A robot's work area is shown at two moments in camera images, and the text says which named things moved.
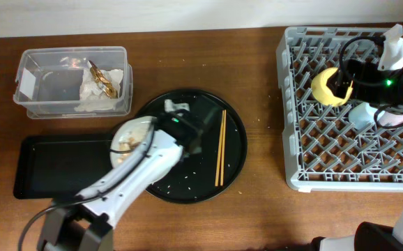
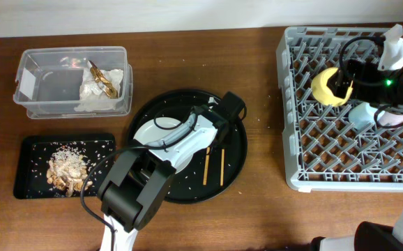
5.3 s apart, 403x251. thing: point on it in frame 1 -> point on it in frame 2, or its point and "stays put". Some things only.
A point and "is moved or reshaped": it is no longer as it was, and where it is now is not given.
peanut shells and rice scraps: (127, 142) -> (67, 171)
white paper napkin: (92, 97) stays put
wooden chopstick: (223, 147) stays put
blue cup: (362, 116) stays put
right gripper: (363, 71) stays put
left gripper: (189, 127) -> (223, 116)
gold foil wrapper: (97, 76) stays put
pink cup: (388, 120) stays put
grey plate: (130, 139) is moved or reshaped
